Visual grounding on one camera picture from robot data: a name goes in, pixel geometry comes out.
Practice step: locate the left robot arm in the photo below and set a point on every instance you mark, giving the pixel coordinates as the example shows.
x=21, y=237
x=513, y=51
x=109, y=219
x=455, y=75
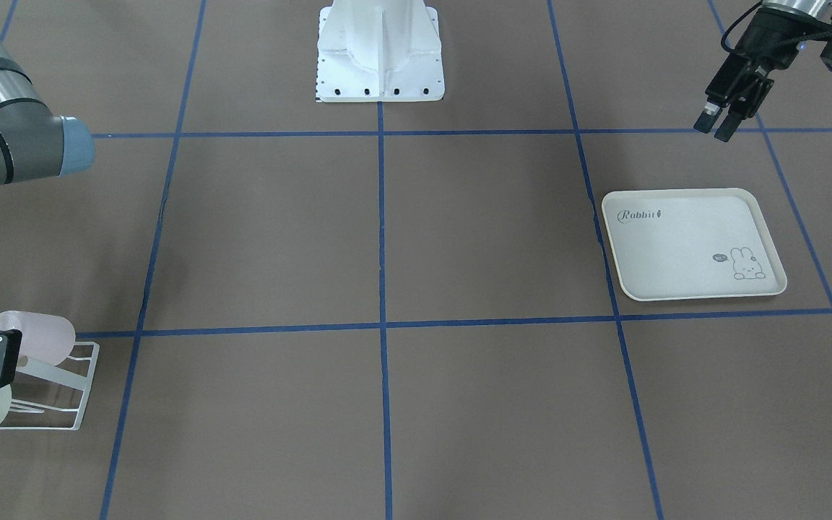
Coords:
x=820, y=11

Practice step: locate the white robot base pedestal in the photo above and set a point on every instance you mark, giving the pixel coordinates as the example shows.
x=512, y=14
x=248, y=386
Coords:
x=379, y=51

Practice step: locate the white wire cup rack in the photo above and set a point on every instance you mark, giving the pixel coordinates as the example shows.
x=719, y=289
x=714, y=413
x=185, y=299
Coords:
x=52, y=396

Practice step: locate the pink cup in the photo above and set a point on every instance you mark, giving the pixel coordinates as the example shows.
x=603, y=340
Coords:
x=47, y=338

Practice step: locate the cream serving tray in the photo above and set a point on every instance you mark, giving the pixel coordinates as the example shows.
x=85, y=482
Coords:
x=702, y=243

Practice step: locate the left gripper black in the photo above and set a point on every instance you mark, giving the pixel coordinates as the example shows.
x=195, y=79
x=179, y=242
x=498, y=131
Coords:
x=764, y=32

